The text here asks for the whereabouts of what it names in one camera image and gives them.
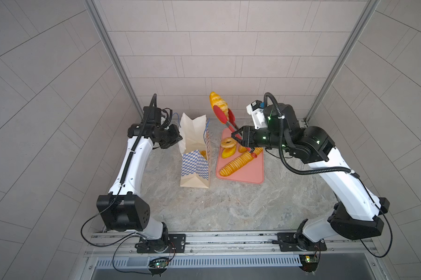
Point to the croissant bread top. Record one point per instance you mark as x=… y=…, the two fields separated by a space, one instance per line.
x=217 y=100

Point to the red tongs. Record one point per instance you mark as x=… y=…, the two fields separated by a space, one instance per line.
x=228 y=120

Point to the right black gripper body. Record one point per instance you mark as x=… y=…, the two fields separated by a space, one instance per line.
x=261 y=137

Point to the checkered paper bag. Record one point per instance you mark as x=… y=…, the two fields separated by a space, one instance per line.
x=195 y=171

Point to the left circuit board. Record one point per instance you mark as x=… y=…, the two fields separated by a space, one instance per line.
x=159 y=263

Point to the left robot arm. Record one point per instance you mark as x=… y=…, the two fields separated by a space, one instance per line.
x=123 y=209

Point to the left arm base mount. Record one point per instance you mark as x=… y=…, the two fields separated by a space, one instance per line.
x=171 y=243

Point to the long oval bread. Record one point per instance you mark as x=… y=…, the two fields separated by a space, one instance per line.
x=242 y=149

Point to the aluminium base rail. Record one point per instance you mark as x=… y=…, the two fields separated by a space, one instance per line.
x=219 y=243

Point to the circuit board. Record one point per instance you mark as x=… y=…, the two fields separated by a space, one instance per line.
x=159 y=263
x=309 y=263

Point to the right circuit board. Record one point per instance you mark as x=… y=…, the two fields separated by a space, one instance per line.
x=309 y=263

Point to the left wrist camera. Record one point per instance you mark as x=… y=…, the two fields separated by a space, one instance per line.
x=157 y=117

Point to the pink tray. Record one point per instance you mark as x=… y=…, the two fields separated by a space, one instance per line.
x=252 y=172

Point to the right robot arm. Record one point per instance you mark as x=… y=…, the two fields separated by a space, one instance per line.
x=311 y=151

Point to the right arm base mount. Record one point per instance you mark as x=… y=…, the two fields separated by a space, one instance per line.
x=291 y=242

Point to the ring doughnut bread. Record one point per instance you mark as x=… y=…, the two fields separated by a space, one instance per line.
x=228 y=143

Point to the long ridged bread bottom-left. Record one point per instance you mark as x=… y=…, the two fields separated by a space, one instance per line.
x=240 y=162

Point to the jam-filled ridged bread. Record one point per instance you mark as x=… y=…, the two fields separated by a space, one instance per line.
x=204 y=154

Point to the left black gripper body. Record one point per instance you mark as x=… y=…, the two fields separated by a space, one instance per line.
x=165 y=137

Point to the small yellow bread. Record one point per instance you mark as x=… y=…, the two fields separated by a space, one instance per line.
x=228 y=152

